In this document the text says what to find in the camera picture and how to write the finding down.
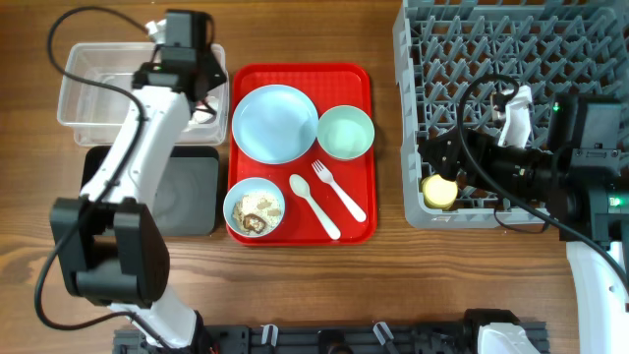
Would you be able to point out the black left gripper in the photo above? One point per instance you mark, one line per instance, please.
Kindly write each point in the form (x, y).
(217, 74)

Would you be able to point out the red plastic tray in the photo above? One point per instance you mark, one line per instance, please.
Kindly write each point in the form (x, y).
(327, 85)

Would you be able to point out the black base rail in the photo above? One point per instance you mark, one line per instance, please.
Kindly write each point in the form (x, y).
(415, 339)

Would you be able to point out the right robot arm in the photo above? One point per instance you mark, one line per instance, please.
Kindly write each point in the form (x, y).
(578, 179)

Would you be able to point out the mint green bowl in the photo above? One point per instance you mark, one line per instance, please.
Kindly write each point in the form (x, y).
(345, 132)

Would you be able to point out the yellow plastic cup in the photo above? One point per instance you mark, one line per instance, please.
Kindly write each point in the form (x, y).
(438, 192)

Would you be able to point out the black square bin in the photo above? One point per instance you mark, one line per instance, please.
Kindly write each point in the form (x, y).
(163, 193)

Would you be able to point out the white plastic fork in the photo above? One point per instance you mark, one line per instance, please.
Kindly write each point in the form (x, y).
(326, 177)

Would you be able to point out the light blue plate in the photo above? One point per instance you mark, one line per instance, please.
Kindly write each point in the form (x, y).
(275, 124)

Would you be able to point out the white napkin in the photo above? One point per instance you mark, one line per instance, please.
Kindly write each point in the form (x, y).
(206, 111)

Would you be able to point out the clear plastic storage bin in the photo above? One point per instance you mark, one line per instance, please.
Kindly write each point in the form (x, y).
(96, 115)

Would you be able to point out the white plastic spoon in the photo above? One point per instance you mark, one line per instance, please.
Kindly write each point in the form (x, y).
(301, 188)

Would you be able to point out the light blue food bowl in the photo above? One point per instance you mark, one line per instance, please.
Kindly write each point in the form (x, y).
(246, 186)

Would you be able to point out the grey dishwasher rack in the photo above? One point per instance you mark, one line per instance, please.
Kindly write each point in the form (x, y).
(441, 50)

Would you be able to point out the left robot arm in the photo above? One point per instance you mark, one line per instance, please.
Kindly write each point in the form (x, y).
(106, 241)

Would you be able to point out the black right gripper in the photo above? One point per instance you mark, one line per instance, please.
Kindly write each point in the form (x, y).
(458, 158)

